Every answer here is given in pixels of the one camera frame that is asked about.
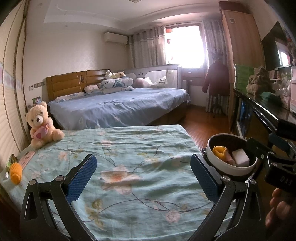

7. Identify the dark red coat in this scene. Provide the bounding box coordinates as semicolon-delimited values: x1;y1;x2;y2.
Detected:
202;60;230;97

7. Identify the pink foam piece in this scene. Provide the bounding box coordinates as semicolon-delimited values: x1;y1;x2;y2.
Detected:
223;154;236;166

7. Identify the flat blue floral pillow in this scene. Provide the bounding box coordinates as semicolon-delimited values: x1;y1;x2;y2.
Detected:
55;92;90;102

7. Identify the window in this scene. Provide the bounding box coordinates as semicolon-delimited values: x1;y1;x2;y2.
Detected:
165;23;208;69

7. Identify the black television cabinet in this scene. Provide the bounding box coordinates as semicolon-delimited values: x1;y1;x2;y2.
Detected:
231;88;296;149

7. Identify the pink flat box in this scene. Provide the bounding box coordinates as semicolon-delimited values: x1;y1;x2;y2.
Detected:
18;151;35;167

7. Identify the white air conditioner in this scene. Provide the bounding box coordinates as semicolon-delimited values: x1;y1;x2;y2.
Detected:
103;32;128;45

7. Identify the orange foam fruit net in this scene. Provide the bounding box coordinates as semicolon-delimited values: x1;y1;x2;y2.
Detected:
9;162;23;185
213;146;228;161

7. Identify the black coat stand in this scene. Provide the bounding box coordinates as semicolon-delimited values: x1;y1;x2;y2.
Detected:
209;47;226;116

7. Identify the grey patterned curtain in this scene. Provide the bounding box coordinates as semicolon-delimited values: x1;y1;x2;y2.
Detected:
202;19;230;114
128;25;167;69

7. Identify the cream sliding door wardrobe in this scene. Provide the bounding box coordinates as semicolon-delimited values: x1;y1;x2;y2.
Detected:
0;0;31;168

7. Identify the tall wooden wardrobe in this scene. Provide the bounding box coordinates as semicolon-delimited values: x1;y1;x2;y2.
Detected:
218;1;265;131

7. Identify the grey bed guard rail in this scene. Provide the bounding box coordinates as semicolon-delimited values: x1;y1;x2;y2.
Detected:
116;64;183;90

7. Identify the cream teddy bear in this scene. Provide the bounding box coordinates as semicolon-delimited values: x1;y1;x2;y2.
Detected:
25;101;65;150

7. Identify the grey desk with drawers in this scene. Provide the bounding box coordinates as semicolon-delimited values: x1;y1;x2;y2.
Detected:
181;67;206;106

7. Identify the white foam block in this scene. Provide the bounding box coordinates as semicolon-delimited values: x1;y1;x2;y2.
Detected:
231;149;250;167

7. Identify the green floral blanket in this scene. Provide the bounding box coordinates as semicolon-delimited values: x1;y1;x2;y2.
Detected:
0;124;234;241

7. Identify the person's right hand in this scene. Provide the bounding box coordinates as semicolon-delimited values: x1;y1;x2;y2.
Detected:
265;188;296;232

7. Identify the wall switch panel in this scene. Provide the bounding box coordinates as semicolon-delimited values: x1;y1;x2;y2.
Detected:
29;81;45;90

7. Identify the bed with blue sheet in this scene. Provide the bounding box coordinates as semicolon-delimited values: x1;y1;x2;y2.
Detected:
46;69;191;131

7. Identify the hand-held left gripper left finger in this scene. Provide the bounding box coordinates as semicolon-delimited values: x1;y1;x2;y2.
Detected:
20;154;97;241

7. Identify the black television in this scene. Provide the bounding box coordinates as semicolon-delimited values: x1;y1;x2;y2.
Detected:
261;21;292;71

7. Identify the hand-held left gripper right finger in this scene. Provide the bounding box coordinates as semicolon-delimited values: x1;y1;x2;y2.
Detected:
190;153;266;241

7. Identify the pink plush toy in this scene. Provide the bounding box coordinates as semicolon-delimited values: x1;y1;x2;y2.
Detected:
134;77;153;89

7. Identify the blue white printed pillow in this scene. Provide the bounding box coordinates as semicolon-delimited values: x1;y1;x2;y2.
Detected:
102;86;136;94
99;77;134;89

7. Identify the brown plush toy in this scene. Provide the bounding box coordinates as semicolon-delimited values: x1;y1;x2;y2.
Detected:
245;67;271;94

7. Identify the green packet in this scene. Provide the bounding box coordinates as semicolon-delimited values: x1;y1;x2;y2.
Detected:
6;154;19;168

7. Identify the teal box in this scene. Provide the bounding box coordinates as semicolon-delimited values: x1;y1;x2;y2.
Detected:
260;91;282;103

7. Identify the stack of green boxes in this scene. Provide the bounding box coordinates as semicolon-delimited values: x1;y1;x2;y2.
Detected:
234;64;255;90

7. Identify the wooden headboard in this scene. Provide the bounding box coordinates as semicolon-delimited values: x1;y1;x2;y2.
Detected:
46;69;112;101

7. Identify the round white bin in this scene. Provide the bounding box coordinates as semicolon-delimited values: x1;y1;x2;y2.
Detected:
206;133;258;182

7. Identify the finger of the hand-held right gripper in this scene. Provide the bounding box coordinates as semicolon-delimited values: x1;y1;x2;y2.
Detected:
268;133;296;161
246;137;277;161

